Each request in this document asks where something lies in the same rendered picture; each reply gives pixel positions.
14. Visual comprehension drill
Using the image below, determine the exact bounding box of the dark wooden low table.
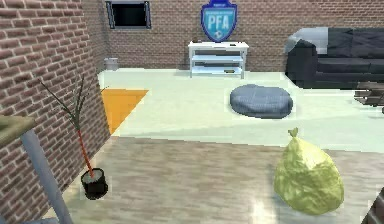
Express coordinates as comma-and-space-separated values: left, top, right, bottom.
353, 81, 384, 115

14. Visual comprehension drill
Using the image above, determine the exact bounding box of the yellow tied rubbish bag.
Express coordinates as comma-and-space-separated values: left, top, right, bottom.
273, 127, 345, 216

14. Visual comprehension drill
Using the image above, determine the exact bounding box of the grey cloth on sofa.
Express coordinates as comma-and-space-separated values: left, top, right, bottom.
284, 26, 330, 55

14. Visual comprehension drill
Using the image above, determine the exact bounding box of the dark blue sofa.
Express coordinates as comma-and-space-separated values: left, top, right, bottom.
285, 27, 384, 90

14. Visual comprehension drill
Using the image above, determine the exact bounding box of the dark framed window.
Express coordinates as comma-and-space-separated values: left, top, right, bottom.
105, 0, 152, 30

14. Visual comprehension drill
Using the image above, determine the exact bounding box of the table with grey leg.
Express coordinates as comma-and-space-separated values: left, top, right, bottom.
0, 114, 75, 224

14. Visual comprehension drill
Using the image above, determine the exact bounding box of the house plant in black pot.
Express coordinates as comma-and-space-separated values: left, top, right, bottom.
38, 73, 109, 201

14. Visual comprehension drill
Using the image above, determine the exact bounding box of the grey floor cushion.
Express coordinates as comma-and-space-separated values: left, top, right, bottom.
229, 83, 294, 120

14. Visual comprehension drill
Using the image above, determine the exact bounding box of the white shelf table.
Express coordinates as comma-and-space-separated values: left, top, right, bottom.
187, 40, 250, 80

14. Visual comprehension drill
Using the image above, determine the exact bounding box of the small grey bin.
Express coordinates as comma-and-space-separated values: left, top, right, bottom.
103, 57, 120, 72

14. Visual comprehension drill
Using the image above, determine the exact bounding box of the dark brown furniture corner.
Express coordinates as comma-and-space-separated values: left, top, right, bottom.
360, 187, 384, 224

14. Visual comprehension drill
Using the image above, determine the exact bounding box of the blue shield wall sign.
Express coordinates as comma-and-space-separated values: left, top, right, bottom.
200, 0, 239, 43

